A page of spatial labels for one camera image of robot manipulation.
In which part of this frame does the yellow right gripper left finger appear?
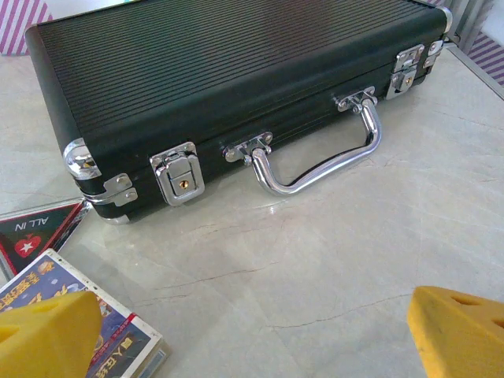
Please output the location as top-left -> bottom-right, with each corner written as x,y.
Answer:
0,291 -> 104,378

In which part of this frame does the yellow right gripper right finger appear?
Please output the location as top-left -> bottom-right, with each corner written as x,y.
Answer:
407,286 -> 504,378

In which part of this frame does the blue playing card box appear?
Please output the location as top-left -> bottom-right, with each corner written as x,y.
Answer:
0,247 -> 170,378

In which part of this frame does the red black triangular token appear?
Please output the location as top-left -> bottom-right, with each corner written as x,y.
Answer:
0,198 -> 94,276

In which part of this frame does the black ribbed aluminium case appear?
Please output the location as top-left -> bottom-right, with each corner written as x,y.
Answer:
24,0 -> 454,226

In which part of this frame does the aluminium table edge rail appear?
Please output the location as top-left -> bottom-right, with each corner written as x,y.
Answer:
443,41 -> 504,102

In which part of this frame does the aluminium frame post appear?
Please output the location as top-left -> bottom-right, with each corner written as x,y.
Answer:
448,0 -> 487,46

